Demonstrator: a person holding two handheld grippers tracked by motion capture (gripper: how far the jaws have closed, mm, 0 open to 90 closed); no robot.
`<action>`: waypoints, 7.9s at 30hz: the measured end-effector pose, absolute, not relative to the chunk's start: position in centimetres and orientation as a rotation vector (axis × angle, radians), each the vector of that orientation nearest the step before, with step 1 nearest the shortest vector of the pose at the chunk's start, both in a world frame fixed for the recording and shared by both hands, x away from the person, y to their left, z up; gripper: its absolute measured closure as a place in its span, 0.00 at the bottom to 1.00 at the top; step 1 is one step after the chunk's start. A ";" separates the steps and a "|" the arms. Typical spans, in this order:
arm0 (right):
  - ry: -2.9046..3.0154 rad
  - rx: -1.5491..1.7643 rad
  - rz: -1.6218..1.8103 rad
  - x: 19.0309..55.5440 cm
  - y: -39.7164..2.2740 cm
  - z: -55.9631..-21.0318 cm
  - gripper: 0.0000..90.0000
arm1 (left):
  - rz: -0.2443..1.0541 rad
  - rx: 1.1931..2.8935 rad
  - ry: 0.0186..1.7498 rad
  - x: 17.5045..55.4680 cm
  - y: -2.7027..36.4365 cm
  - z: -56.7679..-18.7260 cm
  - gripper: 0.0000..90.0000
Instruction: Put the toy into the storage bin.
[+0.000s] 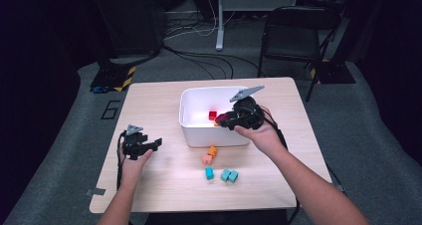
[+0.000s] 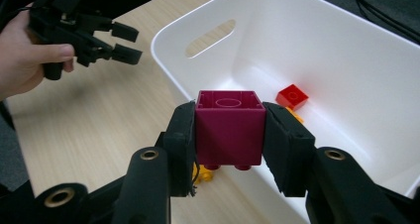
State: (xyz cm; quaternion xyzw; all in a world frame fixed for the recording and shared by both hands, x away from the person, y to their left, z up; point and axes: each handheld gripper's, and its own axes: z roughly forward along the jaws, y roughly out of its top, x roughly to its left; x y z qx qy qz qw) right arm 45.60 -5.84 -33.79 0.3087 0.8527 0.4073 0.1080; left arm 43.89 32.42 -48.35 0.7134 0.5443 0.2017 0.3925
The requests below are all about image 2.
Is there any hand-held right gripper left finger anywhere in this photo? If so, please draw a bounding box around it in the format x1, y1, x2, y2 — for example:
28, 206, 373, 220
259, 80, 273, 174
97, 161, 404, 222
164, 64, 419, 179
163, 100, 199, 198

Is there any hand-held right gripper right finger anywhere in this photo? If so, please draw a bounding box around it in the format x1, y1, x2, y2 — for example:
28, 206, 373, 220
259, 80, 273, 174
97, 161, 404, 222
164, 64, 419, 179
263, 101, 316, 198

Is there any magenta toy block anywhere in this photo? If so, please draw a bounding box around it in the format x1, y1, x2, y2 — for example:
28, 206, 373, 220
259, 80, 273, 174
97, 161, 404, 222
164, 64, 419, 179
194, 89, 267, 171

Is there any red toy block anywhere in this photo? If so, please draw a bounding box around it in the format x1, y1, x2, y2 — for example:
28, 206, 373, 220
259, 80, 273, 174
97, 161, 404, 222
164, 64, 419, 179
275, 83, 310, 111

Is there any white plastic bin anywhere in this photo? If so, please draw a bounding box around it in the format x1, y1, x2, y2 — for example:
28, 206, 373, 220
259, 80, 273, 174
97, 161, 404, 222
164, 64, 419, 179
151, 0, 420, 224

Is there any small orange toy block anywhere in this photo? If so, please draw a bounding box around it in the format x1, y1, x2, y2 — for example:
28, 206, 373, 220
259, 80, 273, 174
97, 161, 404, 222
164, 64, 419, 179
192, 164, 217, 185

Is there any black floor cable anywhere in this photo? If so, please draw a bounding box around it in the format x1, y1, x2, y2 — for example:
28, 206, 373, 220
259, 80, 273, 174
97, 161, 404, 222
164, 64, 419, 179
346, 0, 420, 44

